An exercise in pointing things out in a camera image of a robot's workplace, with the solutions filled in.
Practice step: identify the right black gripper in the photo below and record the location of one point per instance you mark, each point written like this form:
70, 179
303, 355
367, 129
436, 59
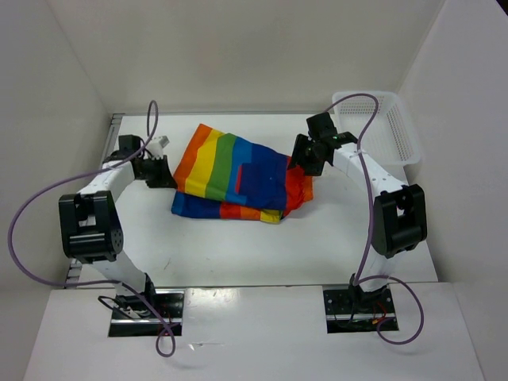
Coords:
301, 144

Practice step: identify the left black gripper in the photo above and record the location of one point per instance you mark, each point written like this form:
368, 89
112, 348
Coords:
165, 179

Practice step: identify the rainbow striped shorts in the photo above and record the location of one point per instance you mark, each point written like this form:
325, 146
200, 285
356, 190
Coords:
223, 176

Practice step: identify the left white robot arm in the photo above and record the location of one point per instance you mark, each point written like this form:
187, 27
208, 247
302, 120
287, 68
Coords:
91, 229

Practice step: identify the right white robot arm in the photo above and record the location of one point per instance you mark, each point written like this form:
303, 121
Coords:
397, 213

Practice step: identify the white perforated plastic basket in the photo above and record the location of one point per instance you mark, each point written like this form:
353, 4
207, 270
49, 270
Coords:
390, 138

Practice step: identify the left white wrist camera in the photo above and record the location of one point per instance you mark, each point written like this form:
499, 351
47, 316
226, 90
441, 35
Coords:
155, 147

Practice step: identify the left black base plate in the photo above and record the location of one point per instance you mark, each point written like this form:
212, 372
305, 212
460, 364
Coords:
132, 318

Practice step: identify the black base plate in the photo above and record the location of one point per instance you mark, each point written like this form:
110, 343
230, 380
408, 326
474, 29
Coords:
132, 318
343, 315

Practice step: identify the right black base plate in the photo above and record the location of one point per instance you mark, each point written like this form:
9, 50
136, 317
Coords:
343, 315

